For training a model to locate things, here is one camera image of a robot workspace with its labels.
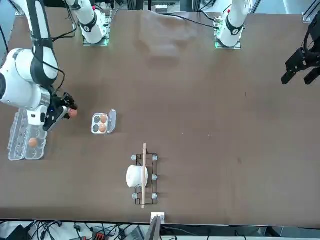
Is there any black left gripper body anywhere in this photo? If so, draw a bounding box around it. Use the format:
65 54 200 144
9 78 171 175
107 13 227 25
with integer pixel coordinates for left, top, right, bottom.
301 17 320 68

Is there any white post bracket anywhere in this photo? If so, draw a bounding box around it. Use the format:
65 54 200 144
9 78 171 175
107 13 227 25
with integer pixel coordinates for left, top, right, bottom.
150 212 166 225

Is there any red black connector block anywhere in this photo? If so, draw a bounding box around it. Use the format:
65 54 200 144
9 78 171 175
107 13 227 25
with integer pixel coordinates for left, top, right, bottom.
91 225 106 240

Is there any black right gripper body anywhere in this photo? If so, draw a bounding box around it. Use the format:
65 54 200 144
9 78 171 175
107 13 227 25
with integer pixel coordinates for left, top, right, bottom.
42 93 70 133

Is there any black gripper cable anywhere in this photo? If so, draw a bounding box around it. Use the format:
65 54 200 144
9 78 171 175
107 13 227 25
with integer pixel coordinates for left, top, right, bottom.
49 0 78 41

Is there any black wire cup rack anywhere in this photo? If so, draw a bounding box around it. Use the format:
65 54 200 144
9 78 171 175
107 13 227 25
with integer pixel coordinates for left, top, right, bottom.
131 148 159 206

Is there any black box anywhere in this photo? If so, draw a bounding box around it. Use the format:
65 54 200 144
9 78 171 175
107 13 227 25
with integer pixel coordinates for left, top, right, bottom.
3 224 26 240

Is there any grey power brick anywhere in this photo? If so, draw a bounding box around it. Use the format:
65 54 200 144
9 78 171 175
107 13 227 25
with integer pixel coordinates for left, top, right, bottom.
126 224 145 240

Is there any clear twelve-slot egg tray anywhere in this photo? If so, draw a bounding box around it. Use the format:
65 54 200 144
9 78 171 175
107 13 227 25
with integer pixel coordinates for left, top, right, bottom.
8 108 49 161

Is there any black table cable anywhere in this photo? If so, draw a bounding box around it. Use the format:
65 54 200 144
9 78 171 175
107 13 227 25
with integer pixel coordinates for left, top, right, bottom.
159 13 221 30

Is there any aluminium camera post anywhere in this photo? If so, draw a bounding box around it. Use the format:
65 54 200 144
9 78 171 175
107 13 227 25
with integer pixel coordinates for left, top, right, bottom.
147 215 162 240

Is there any clear four-slot egg tray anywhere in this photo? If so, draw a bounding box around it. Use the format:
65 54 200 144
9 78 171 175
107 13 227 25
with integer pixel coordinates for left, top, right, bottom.
90 108 118 136

